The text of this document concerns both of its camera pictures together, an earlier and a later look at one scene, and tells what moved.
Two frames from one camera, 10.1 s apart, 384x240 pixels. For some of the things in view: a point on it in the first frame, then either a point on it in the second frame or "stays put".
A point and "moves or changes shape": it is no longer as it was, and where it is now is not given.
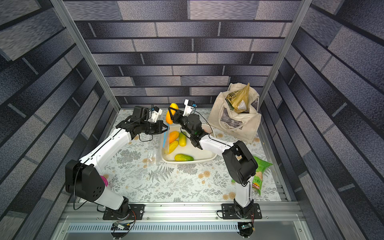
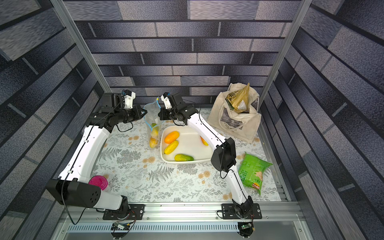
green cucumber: (182, 139) moves or changes shape
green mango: (182, 157) stays put
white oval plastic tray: (177, 148) stays put
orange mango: (173, 135) stays put
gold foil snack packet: (238, 101) stays put
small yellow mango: (173, 145) stays put
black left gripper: (159, 123) -> (138, 115)
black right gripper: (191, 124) -> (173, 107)
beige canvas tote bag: (243, 125) stays put
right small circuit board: (246, 229) stays put
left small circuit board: (118, 226) stays put
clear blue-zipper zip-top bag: (158, 148) -> (153, 115)
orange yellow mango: (168, 119) moves or changes shape
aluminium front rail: (94, 211) stays put
